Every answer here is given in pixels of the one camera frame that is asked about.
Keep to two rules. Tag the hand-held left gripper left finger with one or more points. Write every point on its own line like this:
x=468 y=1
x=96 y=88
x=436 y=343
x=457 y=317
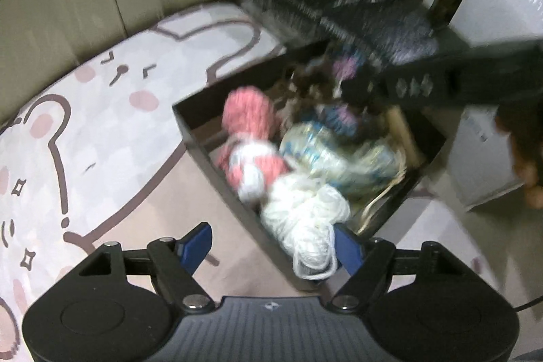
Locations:
x=197 y=242

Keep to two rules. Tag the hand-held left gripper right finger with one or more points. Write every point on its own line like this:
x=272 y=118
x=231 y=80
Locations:
x=350 y=251

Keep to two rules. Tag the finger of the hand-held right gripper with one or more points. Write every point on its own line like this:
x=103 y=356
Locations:
x=360 y=87

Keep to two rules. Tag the dark floral scrunchie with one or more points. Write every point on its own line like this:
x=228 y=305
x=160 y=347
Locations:
x=335 y=116

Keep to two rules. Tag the oval wooden box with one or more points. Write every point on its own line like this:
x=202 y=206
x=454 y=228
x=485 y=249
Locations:
x=403 y=133

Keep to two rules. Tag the white yarn ball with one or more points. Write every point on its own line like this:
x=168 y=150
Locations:
x=297 y=213

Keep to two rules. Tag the pink crochet plush toy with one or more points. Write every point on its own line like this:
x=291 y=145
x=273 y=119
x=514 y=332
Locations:
x=246 y=111

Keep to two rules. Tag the person's right hand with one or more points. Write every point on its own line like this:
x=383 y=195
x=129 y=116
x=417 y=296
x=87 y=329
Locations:
x=526 y=150

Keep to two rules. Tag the black marbled storage box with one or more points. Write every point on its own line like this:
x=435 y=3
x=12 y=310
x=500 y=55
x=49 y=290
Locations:
x=339 y=10

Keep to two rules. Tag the bear printed blanket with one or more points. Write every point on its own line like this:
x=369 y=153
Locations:
x=106 y=124

